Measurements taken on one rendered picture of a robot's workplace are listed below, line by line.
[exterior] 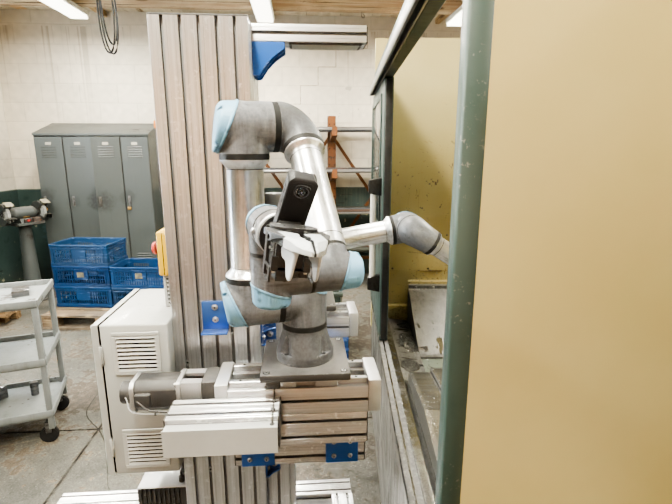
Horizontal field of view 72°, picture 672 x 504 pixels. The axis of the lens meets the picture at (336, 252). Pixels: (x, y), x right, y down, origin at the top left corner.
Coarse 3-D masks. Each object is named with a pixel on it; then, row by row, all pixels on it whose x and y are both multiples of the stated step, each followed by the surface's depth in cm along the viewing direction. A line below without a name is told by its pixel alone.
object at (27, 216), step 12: (0, 204) 490; (12, 204) 490; (36, 204) 524; (0, 216) 496; (12, 216) 499; (24, 216) 508; (36, 216) 520; (48, 216) 529; (24, 228) 511; (24, 240) 513; (24, 252) 515; (24, 264) 518; (36, 264) 524; (24, 276) 521; (36, 276) 525
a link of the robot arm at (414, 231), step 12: (408, 216) 174; (408, 228) 169; (420, 228) 167; (432, 228) 169; (408, 240) 170; (420, 240) 167; (432, 240) 166; (444, 240) 169; (432, 252) 168; (444, 252) 168
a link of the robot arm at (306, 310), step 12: (300, 300) 113; (312, 300) 114; (324, 300) 117; (288, 312) 113; (300, 312) 114; (312, 312) 115; (324, 312) 118; (288, 324) 116; (300, 324) 115; (312, 324) 115
